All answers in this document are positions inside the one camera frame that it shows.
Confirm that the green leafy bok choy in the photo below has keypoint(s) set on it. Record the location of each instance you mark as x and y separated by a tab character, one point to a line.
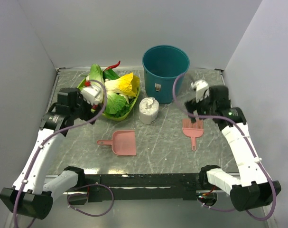
117	104

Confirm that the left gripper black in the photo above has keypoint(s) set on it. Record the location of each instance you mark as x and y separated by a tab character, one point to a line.
89	113

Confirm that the white tissue roll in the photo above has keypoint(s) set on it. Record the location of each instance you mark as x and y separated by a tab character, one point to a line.
148	110

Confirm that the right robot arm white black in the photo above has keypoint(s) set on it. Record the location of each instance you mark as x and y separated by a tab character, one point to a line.
254	188

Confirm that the red tomato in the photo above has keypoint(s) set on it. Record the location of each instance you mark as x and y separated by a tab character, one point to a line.
94	108

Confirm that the teal plastic bucket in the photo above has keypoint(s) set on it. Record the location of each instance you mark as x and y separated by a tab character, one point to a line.
162	65

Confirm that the green vegetable basket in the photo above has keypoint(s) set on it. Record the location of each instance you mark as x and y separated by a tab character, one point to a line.
132	100

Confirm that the red chili pepper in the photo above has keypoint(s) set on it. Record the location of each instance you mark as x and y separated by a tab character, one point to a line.
113	66

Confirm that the yellow white cabbage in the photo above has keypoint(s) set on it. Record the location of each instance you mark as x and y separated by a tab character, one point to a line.
126	85

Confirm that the green white napa cabbage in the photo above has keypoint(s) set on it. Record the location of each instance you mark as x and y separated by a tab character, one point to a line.
96	74

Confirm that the pink hand brush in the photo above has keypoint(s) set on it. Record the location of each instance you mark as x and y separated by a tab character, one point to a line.
192	130

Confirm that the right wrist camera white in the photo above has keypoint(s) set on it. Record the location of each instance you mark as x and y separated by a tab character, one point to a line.
201	88

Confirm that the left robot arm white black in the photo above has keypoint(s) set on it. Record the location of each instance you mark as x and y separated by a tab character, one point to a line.
30	195

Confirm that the pink dustpan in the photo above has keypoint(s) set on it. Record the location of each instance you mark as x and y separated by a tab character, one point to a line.
123	143

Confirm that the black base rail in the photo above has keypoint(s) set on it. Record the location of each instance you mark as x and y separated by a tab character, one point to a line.
183	186

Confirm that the dark green pepper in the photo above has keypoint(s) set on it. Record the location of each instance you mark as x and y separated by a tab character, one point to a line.
110	75

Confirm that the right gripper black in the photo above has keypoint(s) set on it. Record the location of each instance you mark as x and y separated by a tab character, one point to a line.
191	105

